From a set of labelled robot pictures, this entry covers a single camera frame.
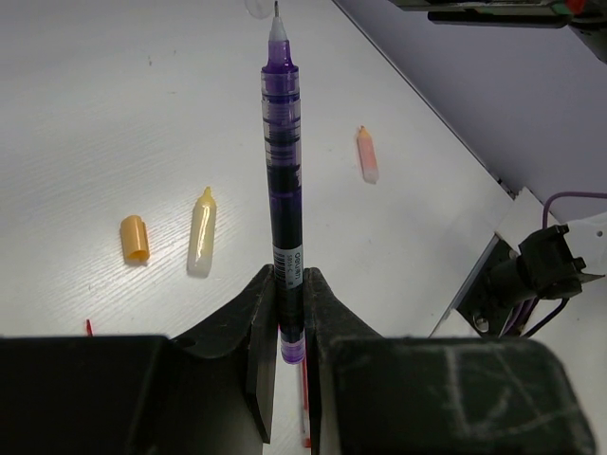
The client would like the red gel pen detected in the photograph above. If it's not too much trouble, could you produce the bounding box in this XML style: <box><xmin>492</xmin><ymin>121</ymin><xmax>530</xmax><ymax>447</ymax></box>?
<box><xmin>299</xmin><ymin>359</ymin><xmax>311</xmax><ymax>448</ymax></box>

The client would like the pink glue bottle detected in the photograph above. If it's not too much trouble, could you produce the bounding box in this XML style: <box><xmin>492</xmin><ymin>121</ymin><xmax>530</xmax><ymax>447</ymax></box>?
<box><xmin>356</xmin><ymin>125</ymin><xmax>379</xmax><ymax>185</ymax></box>

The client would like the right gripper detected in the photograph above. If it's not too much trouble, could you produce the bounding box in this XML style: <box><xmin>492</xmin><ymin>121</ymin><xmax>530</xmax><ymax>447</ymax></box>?
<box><xmin>392</xmin><ymin>0</ymin><xmax>583</xmax><ymax>28</ymax></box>

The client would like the purple gel pen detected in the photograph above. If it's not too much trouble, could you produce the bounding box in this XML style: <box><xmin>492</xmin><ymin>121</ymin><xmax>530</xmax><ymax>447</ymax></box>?
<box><xmin>261</xmin><ymin>4</ymin><xmax>305</xmax><ymax>365</ymax></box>

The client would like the yellow highlighter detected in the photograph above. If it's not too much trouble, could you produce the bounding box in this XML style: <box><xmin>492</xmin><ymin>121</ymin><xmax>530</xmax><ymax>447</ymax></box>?
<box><xmin>187</xmin><ymin>187</ymin><xmax>217</xmax><ymax>278</ymax></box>

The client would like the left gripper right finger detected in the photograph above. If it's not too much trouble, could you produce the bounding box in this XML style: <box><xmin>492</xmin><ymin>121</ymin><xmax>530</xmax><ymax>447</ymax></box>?
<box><xmin>303</xmin><ymin>267</ymin><xmax>598</xmax><ymax>454</ymax></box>

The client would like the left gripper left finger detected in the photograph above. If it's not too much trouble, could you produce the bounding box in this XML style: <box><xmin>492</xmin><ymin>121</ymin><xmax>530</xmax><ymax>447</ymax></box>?
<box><xmin>1</xmin><ymin>265</ymin><xmax>277</xmax><ymax>454</ymax></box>

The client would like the orange marker cap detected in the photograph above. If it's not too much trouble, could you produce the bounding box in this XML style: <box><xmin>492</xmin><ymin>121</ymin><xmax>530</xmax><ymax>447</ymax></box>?
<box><xmin>120</xmin><ymin>215</ymin><xmax>150</xmax><ymax>264</ymax></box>

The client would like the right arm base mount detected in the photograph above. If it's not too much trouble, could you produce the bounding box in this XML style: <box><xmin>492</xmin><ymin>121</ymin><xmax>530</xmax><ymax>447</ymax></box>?
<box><xmin>431</xmin><ymin>189</ymin><xmax>606</xmax><ymax>337</ymax></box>

